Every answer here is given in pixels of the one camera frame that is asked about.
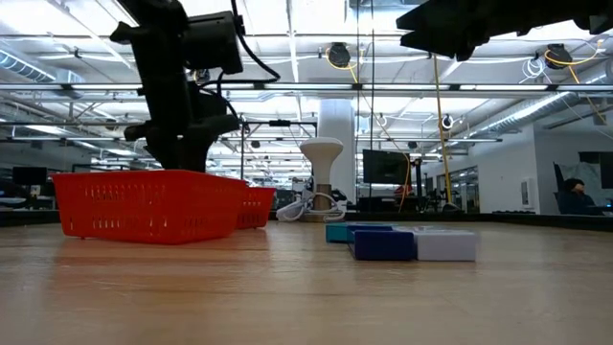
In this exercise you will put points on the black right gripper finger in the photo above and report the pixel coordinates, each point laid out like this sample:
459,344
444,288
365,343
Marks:
455,29

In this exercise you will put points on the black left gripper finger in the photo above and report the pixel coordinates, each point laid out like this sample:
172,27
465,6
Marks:
182,148

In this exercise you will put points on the teal blue box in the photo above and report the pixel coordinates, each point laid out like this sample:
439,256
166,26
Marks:
337,233

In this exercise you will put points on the white box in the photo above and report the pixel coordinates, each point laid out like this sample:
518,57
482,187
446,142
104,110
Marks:
445,246

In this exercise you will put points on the small dark digital clock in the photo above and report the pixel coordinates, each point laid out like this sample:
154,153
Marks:
383,245

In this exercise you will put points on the red plastic mesh basket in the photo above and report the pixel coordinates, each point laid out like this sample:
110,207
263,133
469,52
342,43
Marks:
148,206
258,206

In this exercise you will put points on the white mushroom table lamp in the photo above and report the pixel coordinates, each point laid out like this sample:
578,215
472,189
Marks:
322,153

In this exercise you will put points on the long ceiling light strip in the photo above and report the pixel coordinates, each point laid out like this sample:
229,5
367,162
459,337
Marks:
311,87

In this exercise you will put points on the black background monitor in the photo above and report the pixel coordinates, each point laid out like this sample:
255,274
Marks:
385,167

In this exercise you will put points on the dark background monitor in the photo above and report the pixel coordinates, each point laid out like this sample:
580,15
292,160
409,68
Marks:
29,176

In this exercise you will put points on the person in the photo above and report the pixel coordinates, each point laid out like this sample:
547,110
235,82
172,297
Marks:
574,199

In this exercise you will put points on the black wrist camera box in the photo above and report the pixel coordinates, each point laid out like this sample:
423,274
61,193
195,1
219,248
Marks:
213,43

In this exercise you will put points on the black background rig frame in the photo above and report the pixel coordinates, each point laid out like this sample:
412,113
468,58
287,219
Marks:
280,123

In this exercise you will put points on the black aluminium table frame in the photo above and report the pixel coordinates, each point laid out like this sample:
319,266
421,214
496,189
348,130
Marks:
29,218

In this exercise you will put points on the white wall panel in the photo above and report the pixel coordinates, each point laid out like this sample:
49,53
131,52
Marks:
526,192

